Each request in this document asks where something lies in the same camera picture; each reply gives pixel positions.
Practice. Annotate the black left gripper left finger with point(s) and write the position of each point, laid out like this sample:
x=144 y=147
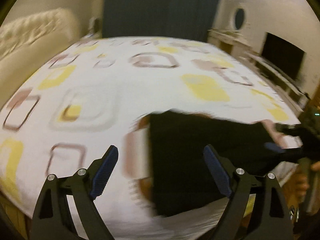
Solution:
x=52 y=218

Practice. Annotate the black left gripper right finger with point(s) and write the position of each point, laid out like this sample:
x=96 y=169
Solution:
x=270 y=217

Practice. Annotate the black pants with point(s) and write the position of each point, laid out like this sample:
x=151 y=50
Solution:
x=181 y=178

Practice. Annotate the right hand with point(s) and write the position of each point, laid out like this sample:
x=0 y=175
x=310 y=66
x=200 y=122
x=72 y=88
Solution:
x=295 y=189

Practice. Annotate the white vanity dresser with mirror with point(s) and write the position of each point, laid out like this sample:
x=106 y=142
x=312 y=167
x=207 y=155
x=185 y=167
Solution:
x=227 y=34

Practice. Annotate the white patterned bed sheet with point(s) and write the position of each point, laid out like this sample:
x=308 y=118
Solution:
x=94 y=93

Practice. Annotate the dark green curtain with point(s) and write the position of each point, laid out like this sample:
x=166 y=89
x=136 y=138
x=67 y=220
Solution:
x=187 y=19

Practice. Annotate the cream tufted headboard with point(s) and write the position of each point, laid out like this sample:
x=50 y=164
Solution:
x=28 y=42

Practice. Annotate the black wall television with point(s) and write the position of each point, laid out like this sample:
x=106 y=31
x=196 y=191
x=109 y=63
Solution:
x=283 y=54

